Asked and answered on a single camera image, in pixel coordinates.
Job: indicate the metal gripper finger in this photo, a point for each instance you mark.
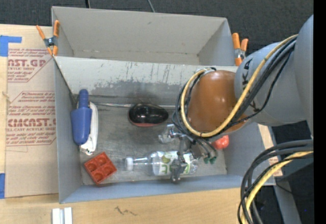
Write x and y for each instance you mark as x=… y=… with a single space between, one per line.
x=177 y=168
x=170 y=134

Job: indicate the clear plastic bottle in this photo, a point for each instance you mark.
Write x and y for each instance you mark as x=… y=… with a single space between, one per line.
x=158 y=165

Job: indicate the grey metal bin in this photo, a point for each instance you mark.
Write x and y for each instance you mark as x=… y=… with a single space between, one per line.
x=132 y=80

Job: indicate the black and red oval object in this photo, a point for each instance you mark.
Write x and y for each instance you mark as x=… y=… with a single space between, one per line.
x=147 y=114

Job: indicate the orange toy building block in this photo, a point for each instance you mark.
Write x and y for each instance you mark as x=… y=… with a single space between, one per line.
x=100 y=167

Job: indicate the brown cardboard board red print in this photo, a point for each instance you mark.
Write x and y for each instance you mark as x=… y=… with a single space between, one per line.
x=30 y=156

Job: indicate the orange-red round fruit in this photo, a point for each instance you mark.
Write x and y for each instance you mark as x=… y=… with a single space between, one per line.
x=221 y=143

